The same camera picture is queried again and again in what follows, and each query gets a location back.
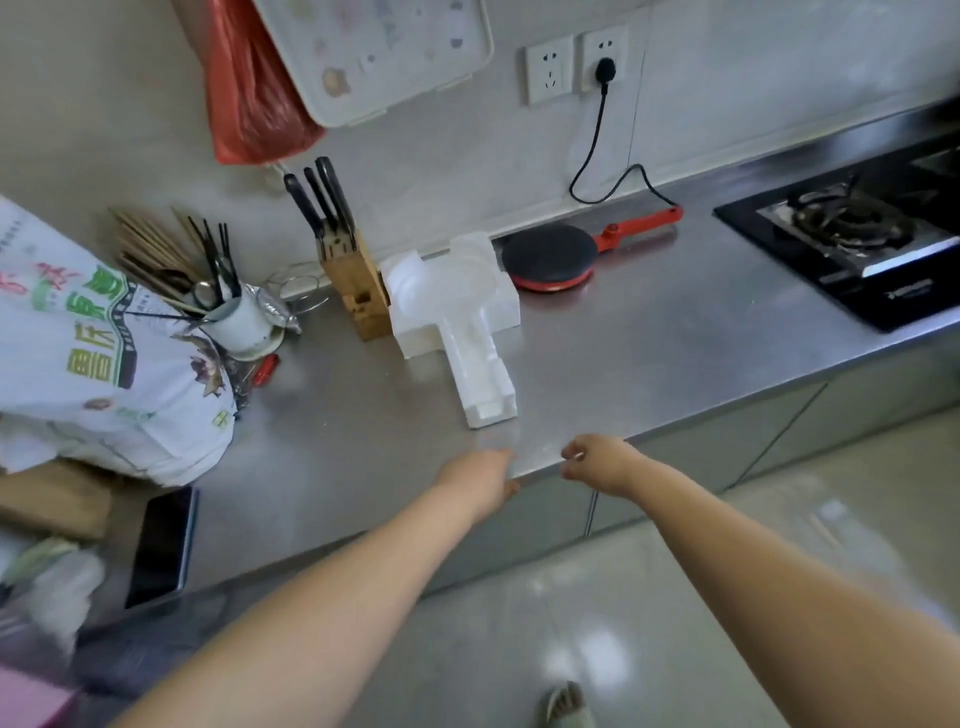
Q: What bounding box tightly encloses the bundle of wooden chopsticks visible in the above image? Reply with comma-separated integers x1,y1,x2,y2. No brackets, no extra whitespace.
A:
107,206,219,316

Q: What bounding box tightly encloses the person's left forearm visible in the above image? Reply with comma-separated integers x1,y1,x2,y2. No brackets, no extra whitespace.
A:
111,480,483,728

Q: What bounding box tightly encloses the white foam packaging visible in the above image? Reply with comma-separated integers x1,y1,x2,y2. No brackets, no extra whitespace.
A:
378,231,522,430

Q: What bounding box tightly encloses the wooden knife block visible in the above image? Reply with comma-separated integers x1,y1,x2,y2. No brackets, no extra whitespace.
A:
318,228,393,343

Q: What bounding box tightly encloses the black handled knife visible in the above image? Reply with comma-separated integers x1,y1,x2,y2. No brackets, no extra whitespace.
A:
282,173,328,240
315,156,358,235
303,166,342,235

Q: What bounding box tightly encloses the white utensil cup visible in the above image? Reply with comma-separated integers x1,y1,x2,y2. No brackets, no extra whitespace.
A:
199,288,287,363

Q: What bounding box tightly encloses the brown cardboard box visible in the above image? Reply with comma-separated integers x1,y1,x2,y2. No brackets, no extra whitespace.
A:
0,459,121,543

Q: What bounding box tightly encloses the white wall socket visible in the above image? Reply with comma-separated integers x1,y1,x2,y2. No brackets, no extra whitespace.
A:
573,24,631,93
524,35,577,107

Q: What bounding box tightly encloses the red electric crepe pan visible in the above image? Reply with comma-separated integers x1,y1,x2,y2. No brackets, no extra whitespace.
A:
501,206,685,294

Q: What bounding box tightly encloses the metal wire rack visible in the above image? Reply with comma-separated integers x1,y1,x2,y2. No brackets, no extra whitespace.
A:
264,262,335,316

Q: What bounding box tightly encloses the person's right forearm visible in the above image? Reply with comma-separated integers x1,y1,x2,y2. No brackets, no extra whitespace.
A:
613,452,960,728

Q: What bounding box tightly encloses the printed white rice sack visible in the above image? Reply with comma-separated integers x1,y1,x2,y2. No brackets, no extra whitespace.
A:
0,195,240,487

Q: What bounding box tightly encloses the person's right hand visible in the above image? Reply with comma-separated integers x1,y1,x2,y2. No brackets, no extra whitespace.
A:
560,434,641,500

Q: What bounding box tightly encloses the black smartphone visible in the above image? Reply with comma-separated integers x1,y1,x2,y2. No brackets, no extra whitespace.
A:
123,486,201,610

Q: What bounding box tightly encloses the person's left hand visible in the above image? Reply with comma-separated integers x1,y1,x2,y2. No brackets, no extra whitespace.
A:
435,448,522,526

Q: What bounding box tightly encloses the red plastic bag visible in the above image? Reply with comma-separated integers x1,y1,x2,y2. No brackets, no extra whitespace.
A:
201,0,328,168

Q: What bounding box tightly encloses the black gas stove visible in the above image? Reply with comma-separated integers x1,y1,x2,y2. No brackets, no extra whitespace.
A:
712,142,960,334

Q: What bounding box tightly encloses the white plastic bag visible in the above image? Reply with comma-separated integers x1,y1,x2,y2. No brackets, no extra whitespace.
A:
0,536,108,661

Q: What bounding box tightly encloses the person's sandalled foot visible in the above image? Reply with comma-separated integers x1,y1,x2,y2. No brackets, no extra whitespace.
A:
544,680,607,728

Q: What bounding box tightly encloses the grey cabinet door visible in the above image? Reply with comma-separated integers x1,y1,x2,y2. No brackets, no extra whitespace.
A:
586,381,832,537
738,339,960,485

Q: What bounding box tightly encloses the black power cable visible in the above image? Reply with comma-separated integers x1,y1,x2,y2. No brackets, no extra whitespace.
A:
567,81,680,209

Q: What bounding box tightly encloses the pink packet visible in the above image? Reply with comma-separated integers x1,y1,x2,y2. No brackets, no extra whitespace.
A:
0,664,76,728

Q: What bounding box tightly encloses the white hanging cutting board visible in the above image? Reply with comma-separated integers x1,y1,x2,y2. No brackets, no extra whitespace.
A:
251,0,496,129

